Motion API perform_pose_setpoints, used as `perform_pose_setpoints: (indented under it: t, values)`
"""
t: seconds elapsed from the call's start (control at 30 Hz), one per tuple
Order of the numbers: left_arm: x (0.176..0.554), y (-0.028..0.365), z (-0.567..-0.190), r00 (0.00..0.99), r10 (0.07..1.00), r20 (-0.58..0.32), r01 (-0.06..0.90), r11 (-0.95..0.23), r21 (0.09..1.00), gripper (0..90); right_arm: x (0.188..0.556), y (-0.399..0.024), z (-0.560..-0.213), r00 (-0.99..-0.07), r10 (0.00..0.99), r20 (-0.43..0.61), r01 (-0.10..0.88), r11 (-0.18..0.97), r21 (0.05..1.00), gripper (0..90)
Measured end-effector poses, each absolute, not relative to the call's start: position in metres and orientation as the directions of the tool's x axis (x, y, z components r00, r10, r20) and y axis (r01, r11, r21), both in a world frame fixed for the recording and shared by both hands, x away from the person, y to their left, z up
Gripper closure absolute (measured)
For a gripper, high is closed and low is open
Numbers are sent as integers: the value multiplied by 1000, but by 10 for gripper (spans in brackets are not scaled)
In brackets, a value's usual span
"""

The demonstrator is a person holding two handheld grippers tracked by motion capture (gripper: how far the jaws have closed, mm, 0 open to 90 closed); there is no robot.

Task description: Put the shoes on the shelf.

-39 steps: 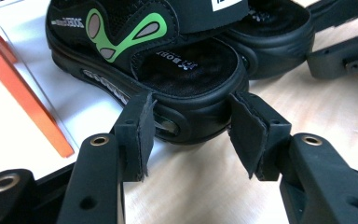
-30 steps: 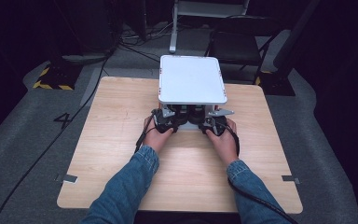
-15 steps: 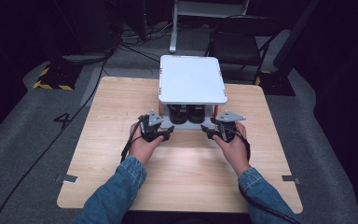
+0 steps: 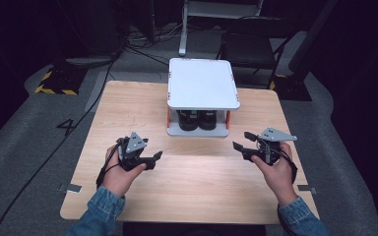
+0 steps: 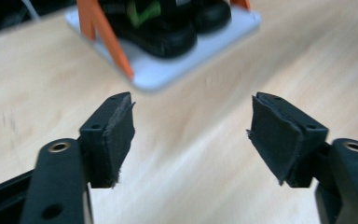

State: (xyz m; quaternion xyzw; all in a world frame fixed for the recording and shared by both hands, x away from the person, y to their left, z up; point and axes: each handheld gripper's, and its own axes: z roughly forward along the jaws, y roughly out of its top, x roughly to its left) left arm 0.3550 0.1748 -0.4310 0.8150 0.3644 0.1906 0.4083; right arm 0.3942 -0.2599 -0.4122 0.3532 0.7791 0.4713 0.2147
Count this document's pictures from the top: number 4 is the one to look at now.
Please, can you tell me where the bundle of floor cables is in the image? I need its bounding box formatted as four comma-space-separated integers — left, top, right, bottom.
123, 22, 185, 67

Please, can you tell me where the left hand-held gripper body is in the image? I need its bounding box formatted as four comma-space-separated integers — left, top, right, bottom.
116, 131, 150, 172

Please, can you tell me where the black sandal with blue buckle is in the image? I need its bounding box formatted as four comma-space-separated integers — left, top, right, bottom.
175, 110, 200, 132

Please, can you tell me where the black folding chair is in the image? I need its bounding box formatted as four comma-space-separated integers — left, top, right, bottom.
216, 15, 297, 90

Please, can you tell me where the white metal stand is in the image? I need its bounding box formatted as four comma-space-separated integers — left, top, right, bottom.
178, 0, 266, 57

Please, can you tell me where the long black floor cable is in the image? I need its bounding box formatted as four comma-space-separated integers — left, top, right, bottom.
0, 48, 120, 236

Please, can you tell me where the person's right hand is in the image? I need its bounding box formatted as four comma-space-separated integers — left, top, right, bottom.
250, 141, 298, 207

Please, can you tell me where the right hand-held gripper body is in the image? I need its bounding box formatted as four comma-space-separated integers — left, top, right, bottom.
252, 127, 299, 165

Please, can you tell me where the white two-tier shoe rack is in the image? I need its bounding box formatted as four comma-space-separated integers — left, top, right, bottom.
166, 57, 241, 138

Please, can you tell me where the black stand with pole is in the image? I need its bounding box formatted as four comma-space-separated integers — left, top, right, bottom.
269, 0, 340, 102

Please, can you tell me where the person's left hand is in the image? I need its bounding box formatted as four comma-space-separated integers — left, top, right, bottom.
101, 144, 148, 198

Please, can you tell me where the grey flat stand base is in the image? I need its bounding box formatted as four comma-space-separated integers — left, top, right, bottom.
65, 56, 115, 69

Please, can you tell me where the black sandal with green strap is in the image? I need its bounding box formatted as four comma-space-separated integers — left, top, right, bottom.
198, 110, 219, 131

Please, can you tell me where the black gripper cord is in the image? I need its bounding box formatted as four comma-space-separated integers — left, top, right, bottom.
277, 148, 299, 185
94, 140, 123, 190

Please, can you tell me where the black yellow striped stand base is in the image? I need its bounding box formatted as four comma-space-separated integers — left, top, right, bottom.
33, 66, 81, 96

